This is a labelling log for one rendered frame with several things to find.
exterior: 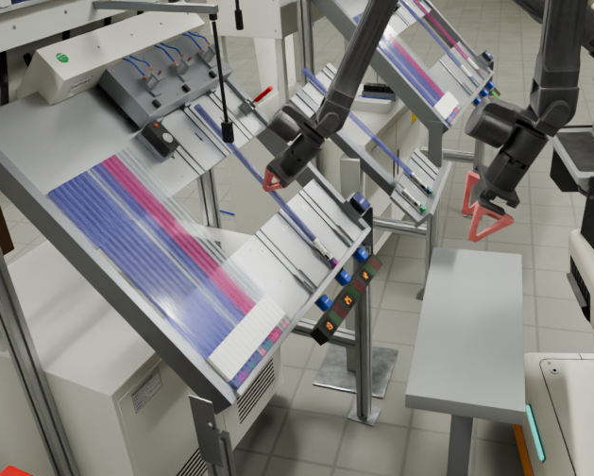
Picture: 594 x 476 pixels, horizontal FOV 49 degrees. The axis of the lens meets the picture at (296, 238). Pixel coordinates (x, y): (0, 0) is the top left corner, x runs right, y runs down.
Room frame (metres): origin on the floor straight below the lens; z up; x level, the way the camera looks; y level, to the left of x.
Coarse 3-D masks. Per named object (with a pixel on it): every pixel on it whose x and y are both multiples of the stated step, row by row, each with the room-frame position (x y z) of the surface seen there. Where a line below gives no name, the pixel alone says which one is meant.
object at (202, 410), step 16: (0, 0) 1.19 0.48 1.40; (32, 0) 1.26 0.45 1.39; (48, 0) 1.29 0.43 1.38; (368, 208) 1.54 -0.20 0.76; (368, 224) 1.54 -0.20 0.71; (368, 240) 1.54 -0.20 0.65; (304, 320) 1.63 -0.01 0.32; (336, 336) 1.55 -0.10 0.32; (352, 336) 1.54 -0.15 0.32; (192, 400) 0.87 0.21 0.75; (208, 400) 0.85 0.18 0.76; (208, 416) 0.85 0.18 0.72; (352, 416) 1.51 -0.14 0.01; (208, 432) 0.86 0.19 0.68; (208, 448) 0.86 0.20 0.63
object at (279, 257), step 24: (312, 192) 1.50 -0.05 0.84; (288, 216) 1.38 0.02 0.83; (312, 216) 1.42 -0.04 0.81; (336, 216) 1.47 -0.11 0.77; (264, 240) 1.27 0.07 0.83; (288, 240) 1.31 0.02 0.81; (336, 240) 1.40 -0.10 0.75; (240, 264) 1.18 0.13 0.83; (264, 264) 1.21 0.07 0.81; (288, 264) 1.25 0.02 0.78; (312, 264) 1.29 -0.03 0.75; (264, 288) 1.16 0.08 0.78; (288, 288) 1.19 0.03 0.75; (312, 288) 1.23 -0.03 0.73; (288, 312) 1.14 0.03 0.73
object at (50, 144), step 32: (32, 96) 1.28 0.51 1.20; (96, 96) 1.37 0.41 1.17; (0, 128) 1.17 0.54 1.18; (32, 128) 1.21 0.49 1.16; (64, 128) 1.25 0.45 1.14; (96, 128) 1.30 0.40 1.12; (128, 128) 1.34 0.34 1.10; (192, 128) 1.45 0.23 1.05; (256, 128) 1.58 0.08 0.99; (32, 160) 1.15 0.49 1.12; (64, 160) 1.18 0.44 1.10; (96, 160) 1.22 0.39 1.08; (192, 160) 1.37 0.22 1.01
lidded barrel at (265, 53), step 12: (288, 36) 4.60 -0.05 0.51; (264, 48) 4.65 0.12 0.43; (288, 48) 4.60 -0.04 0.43; (264, 60) 4.66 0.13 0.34; (288, 60) 4.60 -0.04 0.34; (264, 72) 4.68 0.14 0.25; (276, 72) 4.62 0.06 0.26; (288, 72) 4.61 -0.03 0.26; (264, 84) 4.70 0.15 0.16; (276, 84) 4.63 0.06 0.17; (288, 84) 4.61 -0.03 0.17; (264, 96) 4.73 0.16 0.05
